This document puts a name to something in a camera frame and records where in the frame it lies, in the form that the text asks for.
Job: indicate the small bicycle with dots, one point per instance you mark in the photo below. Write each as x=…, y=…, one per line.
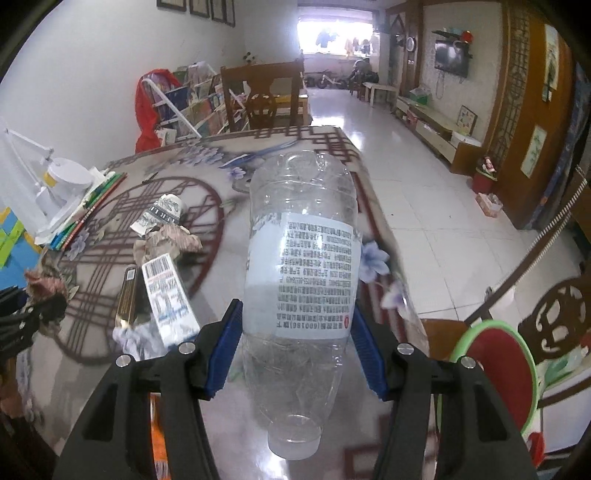
x=323, y=81

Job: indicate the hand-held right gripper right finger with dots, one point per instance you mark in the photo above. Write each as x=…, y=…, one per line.
x=371, y=360

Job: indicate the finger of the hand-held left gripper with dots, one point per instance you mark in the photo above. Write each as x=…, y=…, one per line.
x=32, y=327
x=14, y=302

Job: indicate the low wooden television cabinet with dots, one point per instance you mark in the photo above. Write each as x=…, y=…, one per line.
x=438, y=134

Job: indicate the white desk lamp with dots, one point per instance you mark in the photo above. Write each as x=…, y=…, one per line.
x=64, y=177

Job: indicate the small framed picture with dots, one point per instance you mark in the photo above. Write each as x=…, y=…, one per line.
x=466, y=120

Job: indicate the white low stool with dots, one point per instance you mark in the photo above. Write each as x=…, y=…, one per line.
x=378, y=86

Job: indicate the wall television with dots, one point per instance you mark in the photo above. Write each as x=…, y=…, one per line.
x=451, y=57

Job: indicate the blue toy with green clips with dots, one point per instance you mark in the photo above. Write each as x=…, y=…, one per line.
x=18, y=263

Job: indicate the wooden dining chair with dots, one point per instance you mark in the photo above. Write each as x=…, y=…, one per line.
x=263, y=76

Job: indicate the small dark pen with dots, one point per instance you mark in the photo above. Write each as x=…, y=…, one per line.
x=151, y=177

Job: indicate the red bin with green rim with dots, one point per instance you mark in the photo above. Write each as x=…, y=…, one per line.
x=498, y=369

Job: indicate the dark framed wall picture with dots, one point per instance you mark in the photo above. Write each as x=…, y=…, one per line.
x=199, y=6
x=230, y=10
x=171, y=3
x=218, y=8

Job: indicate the tall framed flower print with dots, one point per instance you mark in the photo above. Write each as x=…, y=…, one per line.
x=551, y=60

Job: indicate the crushed bottle with patterned label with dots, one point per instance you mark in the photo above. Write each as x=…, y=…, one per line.
x=161, y=212

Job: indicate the stack of books under lamp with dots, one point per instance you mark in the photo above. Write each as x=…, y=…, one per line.
x=92, y=207

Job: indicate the green white box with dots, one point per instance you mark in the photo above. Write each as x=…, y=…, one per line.
x=420, y=96

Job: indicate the white book rack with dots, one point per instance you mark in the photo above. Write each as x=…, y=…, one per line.
x=203, y=106

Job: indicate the brown printed paper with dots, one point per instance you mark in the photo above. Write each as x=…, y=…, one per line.
x=44, y=286
x=166, y=240

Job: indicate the round wall clock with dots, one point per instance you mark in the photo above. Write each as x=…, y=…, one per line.
x=411, y=44

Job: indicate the red pot with doll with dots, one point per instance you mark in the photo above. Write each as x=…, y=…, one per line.
x=485, y=182

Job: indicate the clear plastic bottle white cap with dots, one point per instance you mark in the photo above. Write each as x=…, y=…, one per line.
x=300, y=258

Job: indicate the orange snack packet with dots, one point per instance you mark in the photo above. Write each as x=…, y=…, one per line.
x=158, y=438

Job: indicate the red cloth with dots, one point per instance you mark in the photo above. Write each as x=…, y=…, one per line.
x=145, y=115

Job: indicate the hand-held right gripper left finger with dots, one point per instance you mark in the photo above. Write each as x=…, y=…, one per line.
x=224, y=350

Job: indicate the framed bamboo print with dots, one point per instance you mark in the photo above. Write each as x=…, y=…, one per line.
x=534, y=152

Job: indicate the hanging laundry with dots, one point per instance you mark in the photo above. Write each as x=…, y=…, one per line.
x=325, y=39

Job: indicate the tissue box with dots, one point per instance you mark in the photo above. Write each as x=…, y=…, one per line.
x=489, y=205

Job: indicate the white barcode box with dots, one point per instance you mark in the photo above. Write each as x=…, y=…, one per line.
x=166, y=295

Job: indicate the carved wooden chair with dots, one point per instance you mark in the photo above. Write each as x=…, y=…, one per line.
x=438, y=337

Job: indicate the dark gold box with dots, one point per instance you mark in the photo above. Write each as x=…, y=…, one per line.
x=127, y=295

